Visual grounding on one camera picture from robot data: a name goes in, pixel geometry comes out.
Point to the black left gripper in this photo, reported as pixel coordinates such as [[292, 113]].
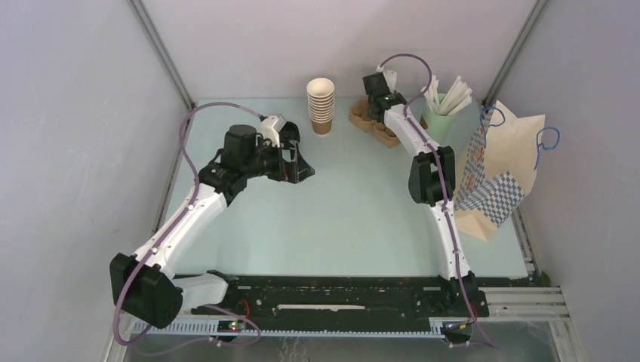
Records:
[[295, 171]]

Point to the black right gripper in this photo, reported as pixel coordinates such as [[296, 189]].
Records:
[[372, 118]]

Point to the paper takeout bag blue handles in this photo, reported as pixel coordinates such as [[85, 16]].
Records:
[[497, 168]]

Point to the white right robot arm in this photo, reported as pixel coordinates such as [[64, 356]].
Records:
[[431, 180]]

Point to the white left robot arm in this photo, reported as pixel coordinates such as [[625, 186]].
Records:
[[144, 283]]

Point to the brown pulp cup carrier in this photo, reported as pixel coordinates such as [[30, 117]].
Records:
[[358, 116]]

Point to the stack of black cup lids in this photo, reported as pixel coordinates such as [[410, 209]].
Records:
[[289, 132]]

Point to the stack of brown paper cups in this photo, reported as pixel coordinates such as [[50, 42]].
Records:
[[321, 104]]

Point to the green straw holder cup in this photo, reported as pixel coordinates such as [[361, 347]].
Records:
[[438, 122]]

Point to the bundle of white wrapped straws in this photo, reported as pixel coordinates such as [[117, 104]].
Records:
[[458, 96]]

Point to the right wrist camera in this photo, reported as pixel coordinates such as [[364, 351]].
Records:
[[380, 83]]

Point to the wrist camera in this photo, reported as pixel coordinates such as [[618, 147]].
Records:
[[380, 83], [270, 128]]

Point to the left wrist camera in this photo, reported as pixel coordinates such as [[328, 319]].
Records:
[[270, 128]]

